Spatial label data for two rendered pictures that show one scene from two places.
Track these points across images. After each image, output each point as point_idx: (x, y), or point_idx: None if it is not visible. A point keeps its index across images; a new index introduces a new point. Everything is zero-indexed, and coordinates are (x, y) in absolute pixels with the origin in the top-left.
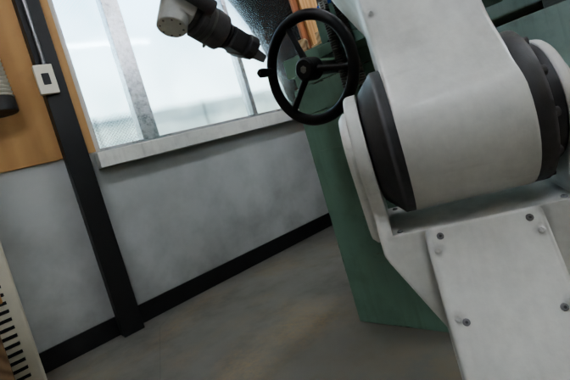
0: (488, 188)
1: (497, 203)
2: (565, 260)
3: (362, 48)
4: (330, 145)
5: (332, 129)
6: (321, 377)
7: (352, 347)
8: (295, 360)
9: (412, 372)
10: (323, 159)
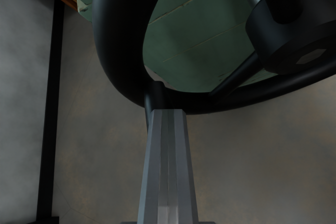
0: None
1: None
2: None
3: None
4: (178, 51)
5: (180, 34)
6: (241, 172)
7: (230, 138)
8: (208, 170)
9: (286, 134)
10: (169, 66)
